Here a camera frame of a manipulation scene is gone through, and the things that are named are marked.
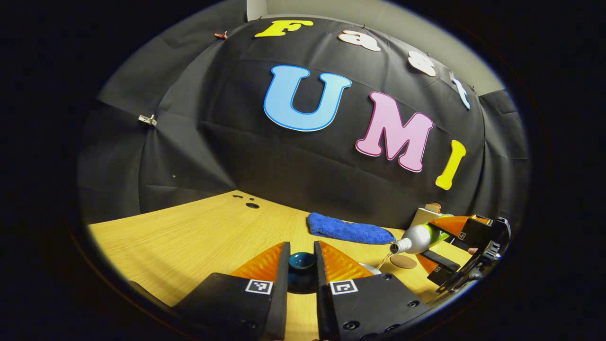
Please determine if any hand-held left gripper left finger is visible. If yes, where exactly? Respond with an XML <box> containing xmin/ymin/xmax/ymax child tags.
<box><xmin>173</xmin><ymin>242</ymin><xmax>291</xmax><ymax>341</ymax></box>

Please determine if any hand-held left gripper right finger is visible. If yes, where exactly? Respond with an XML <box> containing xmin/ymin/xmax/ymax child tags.
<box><xmin>313</xmin><ymin>241</ymin><xmax>431</xmax><ymax>341</ymax></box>

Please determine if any teal teacup lid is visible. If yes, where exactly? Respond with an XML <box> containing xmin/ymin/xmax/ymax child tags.
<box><xmin>288</xmin><ymin>252</ymin><xmax>319</xmax><ymax>295</ymax></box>

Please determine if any silver green water bottle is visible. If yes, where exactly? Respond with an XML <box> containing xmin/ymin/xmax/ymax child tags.
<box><xmin>390</xmin><ymin>223</ymin><xmax>455</xmax><ymax>255</ymax></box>

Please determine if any white toaster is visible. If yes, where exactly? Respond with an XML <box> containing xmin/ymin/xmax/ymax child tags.
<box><xmin>410</xmin><ymin>207</ymin><xmax>450</xmax><ymax>228</ymax></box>

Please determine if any blue folded towel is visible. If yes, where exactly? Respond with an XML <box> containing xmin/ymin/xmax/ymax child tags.
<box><xmin>307</xmin><ymin>212</ymin><xmax>396</xmax><ymax>245</ymax></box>

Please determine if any black backdrop cloth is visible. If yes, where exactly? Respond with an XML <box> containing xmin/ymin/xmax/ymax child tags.
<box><xmin>78</xmin><ymin>2</ymin><xmax>530</xmax><ymax>247</ymax></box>

